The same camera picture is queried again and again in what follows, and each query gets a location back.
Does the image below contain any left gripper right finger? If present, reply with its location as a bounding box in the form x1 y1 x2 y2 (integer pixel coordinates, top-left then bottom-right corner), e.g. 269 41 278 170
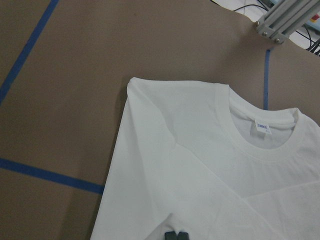
177 231 189 240

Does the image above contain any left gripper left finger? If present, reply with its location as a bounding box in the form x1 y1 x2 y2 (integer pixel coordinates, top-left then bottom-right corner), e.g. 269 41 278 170
164 231 177 240

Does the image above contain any white long-sleeve printed shirt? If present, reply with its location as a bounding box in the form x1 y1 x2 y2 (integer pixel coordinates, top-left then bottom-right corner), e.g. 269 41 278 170
91 77 320 240

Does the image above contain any aluminium frame post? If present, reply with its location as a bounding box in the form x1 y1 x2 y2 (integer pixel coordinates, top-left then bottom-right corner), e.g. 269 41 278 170
256 0 320 44

